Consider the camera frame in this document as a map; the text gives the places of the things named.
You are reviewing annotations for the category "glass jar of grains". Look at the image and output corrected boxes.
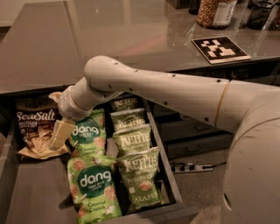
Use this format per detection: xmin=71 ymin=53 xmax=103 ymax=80
xmin=197 ymin=0 xmax=237 ymax=29

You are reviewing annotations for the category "dark mesh cup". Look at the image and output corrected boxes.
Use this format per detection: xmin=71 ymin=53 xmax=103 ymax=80
xmin=246 ymin=0 xmax=276 ymax=30

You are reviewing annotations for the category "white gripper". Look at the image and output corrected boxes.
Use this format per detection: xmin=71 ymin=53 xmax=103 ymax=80
xmin=48 ymin=86 xmax=92 ymax=151

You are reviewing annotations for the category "grey lower side drawer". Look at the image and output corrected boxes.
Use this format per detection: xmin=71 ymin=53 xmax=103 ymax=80
xmin=165 ymin=134 xmax=233 ymax=159

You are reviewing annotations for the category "open grey top drawer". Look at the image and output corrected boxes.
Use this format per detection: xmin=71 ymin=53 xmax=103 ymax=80
xmin=0 ymin=98 xmax=198 ymax=224

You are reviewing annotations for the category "green dang bag front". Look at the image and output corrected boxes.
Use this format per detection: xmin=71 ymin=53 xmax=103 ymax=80
xmin=67 ymin=155 xmax=122 ymax=224

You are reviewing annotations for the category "green dang bag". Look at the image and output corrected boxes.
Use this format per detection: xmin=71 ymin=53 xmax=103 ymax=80
xmin=69 ymin=108 xmax=107 ymax=158
xmin=67 ymin=155 xmax=122 ymax=224

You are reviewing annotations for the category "grey power strip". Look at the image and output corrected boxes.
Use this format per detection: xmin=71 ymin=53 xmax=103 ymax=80
xmin=171 ymin=163 xmax=214 ymax=174

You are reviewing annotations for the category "grey middle side drawer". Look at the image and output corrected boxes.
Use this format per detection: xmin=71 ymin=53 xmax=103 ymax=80
xmin=155 ymin=113 xmax=228 ymax=144

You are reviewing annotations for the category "green kettle jalapeno bag front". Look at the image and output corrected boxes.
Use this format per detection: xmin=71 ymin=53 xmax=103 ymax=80
xmin=116 ymin=147 xmax=163 ymax=210

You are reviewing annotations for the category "black power cable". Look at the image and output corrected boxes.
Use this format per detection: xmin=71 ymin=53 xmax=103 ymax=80
xmin=212 ymin=161 xmax=228 ymax=169

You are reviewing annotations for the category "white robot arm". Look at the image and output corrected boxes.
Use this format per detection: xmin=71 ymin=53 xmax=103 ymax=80
xmin=58 ymin=56 xmax=280 ymax=224

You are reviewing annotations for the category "brown sea salt chip bag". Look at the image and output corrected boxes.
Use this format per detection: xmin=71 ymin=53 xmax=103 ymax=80
xmin=16 ymin=95 xmax=68 ymax=159

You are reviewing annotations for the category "green dang bag middle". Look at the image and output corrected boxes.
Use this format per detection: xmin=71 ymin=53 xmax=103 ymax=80
xmin=69 ymin=108 xmax=107 ymax=158

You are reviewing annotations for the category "black white fiducial marker tile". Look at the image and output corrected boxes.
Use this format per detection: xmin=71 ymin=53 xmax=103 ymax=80
xmin=192 ymin=36 xmax=251 ymax=65

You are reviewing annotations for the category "green kettle bag back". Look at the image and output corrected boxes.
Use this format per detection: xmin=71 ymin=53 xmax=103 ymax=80
xmin=109 ymin=97 xmax=138 ymax=112

